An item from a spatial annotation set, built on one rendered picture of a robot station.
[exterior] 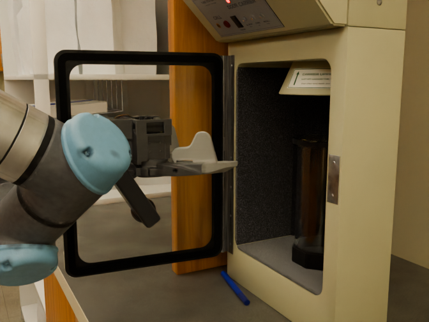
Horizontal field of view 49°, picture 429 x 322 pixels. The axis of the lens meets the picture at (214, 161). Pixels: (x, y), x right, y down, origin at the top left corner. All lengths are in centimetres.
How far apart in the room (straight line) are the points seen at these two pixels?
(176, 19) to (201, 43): 7
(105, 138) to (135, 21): 153
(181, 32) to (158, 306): 51
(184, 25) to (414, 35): 51
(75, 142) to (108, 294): 54
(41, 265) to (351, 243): 43
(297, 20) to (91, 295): 61
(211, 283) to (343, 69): 51
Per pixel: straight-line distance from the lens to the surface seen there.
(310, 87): 77
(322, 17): 67
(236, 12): 79
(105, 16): 184
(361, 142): 71
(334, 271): 73
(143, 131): 65
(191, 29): 96
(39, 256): 55
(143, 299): 93
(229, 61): 93
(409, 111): 116
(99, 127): 48
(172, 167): 65
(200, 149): 66
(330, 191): 71
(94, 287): 99
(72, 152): 46
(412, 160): 116
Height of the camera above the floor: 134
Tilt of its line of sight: 10 degrees down
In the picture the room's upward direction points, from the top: straight up
